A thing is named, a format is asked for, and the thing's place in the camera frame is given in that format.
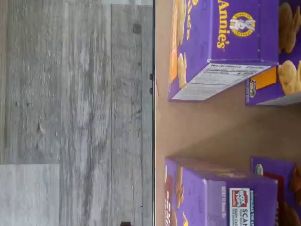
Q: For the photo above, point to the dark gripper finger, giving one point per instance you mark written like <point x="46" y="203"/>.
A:
<point x="125" y="223"/>

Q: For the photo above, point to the purple box brown label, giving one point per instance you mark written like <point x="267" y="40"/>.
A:
<point x="200" y="200"/>
<point x="285" y="170"/>

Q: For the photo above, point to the wooden shelf board black edge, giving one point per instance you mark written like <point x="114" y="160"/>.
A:
<point x="211" y="131"/>

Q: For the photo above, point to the purple box orange label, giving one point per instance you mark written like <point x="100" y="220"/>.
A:
<point x="211" y="35"/>
<point x="290" y="77"/>

